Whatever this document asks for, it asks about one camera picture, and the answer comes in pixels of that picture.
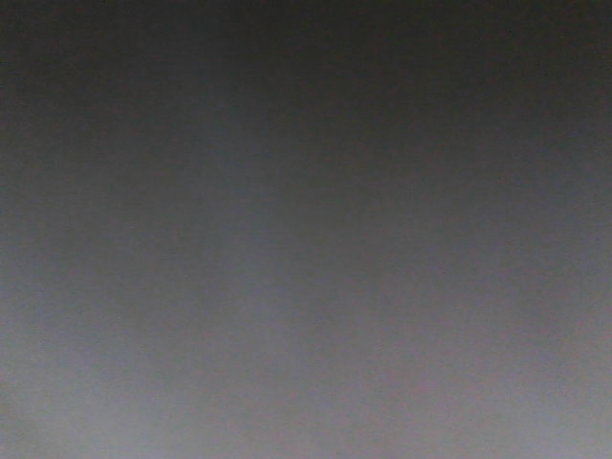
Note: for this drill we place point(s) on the brown cardboard box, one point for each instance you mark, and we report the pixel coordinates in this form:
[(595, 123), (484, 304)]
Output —
[(305, 229)]

